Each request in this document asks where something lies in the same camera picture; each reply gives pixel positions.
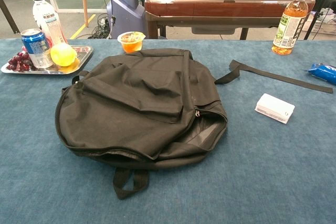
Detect blue snack packet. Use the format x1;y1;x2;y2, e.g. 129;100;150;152
304;62;336;86

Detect black fabric backpack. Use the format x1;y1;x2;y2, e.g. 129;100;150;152
55;48;333;200

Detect blue soda can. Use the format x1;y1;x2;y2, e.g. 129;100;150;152
20;28;54;69

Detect blue carpet table mat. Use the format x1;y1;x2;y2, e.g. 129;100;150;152
0;38;336;224

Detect red grape bunch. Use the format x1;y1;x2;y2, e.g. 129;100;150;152
6;46;36;72

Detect silver metal tray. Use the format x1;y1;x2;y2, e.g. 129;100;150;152
1;45;94;75

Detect brown mahjong table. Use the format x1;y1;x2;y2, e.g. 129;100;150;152
143;0;316;40

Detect clear black-capped water bottle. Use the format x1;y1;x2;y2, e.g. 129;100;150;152
31;0;68;46

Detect small white box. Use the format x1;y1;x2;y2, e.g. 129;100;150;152
254;93;296;125

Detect black floor cable bundle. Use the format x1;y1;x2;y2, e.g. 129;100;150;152
88;13;114;39

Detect white plastic basket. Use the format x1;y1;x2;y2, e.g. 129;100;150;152
301;11;336;36

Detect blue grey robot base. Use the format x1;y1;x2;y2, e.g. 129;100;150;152
106;0;149;40

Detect yellow round fruit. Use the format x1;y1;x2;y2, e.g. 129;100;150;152
50;42;78;67

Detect amber tea bottle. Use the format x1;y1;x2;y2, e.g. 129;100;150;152
271;0;309;56

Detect orange jelly cup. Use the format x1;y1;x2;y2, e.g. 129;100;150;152
117;31;146;54

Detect black tripod stand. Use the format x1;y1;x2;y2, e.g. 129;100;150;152
304;0;336;40

